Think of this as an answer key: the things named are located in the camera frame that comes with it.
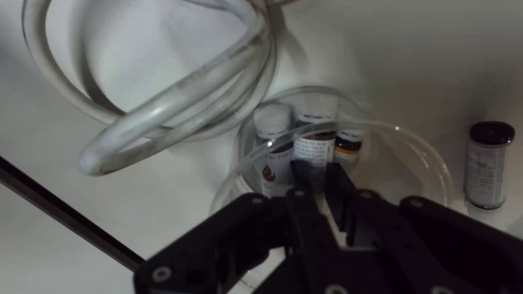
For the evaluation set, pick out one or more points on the black bar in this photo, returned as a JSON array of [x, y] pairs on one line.
[[61, 210]]

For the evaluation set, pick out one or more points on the coil of clear tubing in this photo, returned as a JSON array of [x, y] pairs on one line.
[[175, 106]]

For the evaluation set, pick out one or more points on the clear glass cup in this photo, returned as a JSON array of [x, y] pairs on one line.
[[408, 163]]

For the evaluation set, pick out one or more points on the dark cap bottle grey label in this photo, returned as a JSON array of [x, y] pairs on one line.
[[488, 171]]

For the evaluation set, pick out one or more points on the white cap bottle red mark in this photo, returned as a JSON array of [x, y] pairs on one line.
[[273, 122]]

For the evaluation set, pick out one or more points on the brown bottle white label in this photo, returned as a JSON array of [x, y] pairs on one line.
[[312, 149]]

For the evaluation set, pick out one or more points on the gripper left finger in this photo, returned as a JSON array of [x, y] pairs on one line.
[[229, 232]]

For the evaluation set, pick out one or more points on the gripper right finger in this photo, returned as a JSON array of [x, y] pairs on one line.
[[429, 245]]

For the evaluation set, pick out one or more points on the brown bottle orange label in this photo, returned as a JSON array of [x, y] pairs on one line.
[[347, 149]]

